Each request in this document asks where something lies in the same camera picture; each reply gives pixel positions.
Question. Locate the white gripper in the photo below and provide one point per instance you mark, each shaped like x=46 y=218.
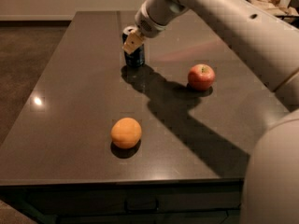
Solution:
x=149 y=24

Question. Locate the blue pepsi can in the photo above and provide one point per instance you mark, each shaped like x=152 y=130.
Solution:
x=137 y=58

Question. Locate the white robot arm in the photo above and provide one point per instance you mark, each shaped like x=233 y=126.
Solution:
x=269 y=47

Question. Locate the red apple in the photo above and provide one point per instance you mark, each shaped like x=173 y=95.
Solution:
x=201 y=77

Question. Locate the orange fruit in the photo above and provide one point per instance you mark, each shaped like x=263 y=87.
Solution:
x=126 y=133

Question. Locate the dark drawer front with handle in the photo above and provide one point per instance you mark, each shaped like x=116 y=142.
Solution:
x=134 y=199

